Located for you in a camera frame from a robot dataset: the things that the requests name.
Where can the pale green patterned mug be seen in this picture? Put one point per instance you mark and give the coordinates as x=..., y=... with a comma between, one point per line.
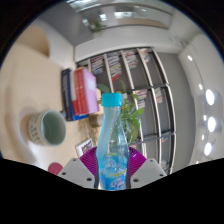
x=38, y=128

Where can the round ceiling lights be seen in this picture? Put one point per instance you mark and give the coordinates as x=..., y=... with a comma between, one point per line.
x=210, y=96

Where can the pink book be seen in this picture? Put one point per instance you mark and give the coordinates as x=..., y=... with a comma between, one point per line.
x=90, y=91

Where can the flat round red coaster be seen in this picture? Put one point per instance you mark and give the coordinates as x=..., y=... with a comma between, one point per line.
x=55, y=168

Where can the clear bottle with blue cap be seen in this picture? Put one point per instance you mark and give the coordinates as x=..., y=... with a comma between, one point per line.
x=112, y=166

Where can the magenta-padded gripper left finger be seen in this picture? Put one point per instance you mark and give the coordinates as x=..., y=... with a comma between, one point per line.
x=76, y=172

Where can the green potted plant, white pot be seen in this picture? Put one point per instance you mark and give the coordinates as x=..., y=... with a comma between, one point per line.
x=131, y=120

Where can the thick dark blue book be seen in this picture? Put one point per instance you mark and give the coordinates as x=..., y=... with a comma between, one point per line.
x=65, y=93

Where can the red book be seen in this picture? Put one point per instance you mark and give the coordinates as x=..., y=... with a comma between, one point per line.
x=76, y=91
x=81, y=91

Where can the grey shelf unit with books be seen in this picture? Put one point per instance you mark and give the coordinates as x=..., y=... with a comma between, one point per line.
x=156, y=100

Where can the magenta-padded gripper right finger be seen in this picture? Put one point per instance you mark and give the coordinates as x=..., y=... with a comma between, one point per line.
x=147, y=171

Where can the small green potted plant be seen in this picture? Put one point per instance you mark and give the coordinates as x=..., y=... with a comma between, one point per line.
x=97, y=26

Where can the round-backed wooden chair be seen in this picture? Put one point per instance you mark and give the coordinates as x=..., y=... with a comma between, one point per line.
x=33, y=40

